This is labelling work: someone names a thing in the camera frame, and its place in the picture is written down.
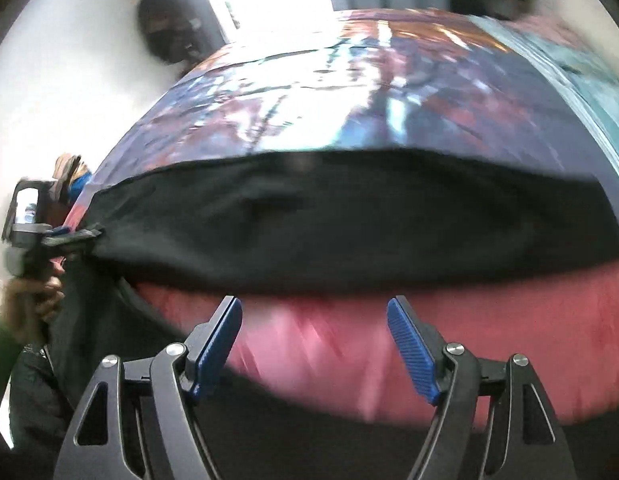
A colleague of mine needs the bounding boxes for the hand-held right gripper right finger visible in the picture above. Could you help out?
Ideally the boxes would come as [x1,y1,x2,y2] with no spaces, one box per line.
[387,295,577,480]

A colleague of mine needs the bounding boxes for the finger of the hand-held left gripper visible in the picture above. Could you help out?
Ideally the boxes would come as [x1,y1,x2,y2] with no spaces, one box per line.
[42,226,104,250]

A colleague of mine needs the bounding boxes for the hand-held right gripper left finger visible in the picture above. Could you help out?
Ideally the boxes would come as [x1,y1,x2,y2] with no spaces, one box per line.
[54,296,243,480]

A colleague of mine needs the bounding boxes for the black pants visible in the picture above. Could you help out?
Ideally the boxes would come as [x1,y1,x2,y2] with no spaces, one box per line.
[10,149,619,480]

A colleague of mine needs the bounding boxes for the person's left hand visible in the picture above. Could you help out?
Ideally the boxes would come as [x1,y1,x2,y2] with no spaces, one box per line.
[0,264,66,342]

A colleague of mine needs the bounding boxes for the pile of folded clothes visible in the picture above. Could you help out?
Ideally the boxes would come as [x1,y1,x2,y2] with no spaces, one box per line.
[54,154,93,207]

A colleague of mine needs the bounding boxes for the dark clothes heap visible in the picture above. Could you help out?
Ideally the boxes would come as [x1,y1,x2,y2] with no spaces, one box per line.
[130,0,216,68]

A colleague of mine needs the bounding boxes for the colourful printed blanket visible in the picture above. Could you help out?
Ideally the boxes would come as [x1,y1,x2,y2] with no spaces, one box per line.
[64,7,619,426]

